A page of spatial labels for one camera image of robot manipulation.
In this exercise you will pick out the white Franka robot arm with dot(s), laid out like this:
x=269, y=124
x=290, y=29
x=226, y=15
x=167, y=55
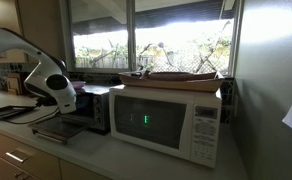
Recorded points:
x=52, y=80

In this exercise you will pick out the black baking tray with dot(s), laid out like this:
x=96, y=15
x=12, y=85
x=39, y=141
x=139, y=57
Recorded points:
x=6, y=111

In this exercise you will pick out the toaster oven glass door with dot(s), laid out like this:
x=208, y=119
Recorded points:
x=59, y=128

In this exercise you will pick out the grey window frame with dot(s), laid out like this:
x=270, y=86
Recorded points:
x=130, y=36

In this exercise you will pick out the silver toaster oven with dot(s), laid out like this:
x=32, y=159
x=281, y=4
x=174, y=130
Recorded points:
x=99, y=106

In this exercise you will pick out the white microwave oven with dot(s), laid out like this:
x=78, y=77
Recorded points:
x=152, y=123

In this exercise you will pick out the large wooden tray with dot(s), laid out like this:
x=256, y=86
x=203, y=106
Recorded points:
x=186, y=86

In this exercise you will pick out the small wooden box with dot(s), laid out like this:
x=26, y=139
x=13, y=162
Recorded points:
x=16, y=85

